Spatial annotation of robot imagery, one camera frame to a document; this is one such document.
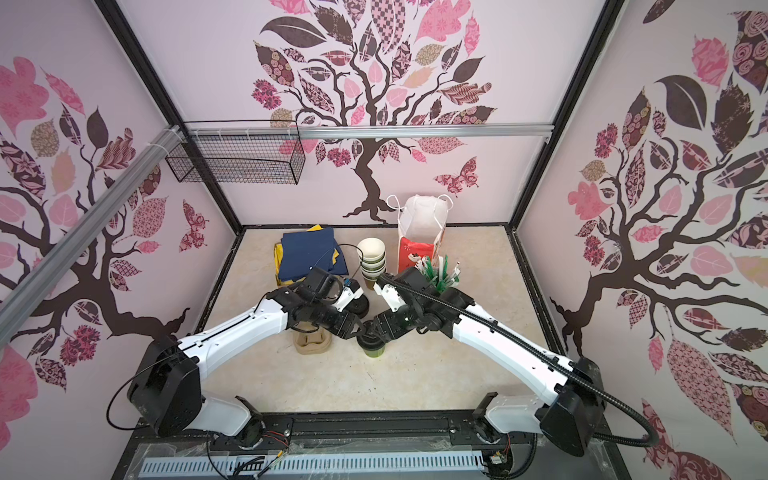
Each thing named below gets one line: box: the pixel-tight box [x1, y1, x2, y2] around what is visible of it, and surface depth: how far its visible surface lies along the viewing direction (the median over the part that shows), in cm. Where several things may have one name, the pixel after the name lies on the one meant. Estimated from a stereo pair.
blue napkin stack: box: [279, 227, 349, 281], surface depth 109 cm
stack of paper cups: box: [357, 237, 386, 290], surface depth 91 cm
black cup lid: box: [356, 333, 386, 351], surface depth 79 cm
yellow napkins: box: [274, 224, 339, 285], surface depth 108 cm
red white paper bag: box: [386, 194, 454, 273], surface depth 90 cm
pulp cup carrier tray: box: [293, 329, 332, 355], surface depth 84 cm
